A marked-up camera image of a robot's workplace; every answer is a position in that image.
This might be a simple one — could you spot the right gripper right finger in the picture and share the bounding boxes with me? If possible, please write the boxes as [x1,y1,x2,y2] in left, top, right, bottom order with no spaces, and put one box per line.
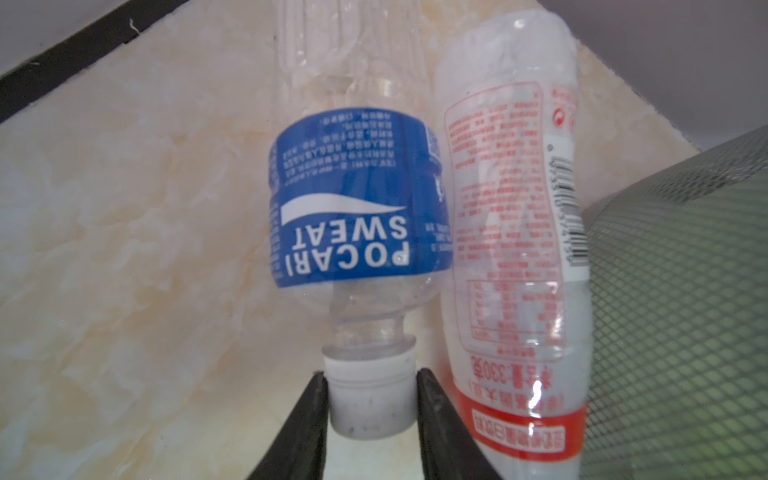
[416,368,501,480]

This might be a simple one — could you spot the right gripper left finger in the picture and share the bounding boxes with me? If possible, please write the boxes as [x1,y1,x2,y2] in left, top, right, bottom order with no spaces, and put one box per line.
[247,371,329,480]

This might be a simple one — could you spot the red cap white bottle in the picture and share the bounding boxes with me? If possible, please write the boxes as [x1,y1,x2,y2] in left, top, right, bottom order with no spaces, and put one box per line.
[434,9,593,479]

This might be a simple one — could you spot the Pocari Sweat bottle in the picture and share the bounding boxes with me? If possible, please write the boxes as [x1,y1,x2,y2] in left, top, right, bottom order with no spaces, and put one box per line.
[269,1,452,440]

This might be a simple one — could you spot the green lined trash bin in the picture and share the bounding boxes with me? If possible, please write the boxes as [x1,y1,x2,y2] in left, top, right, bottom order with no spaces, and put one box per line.
[581,128,767,479]

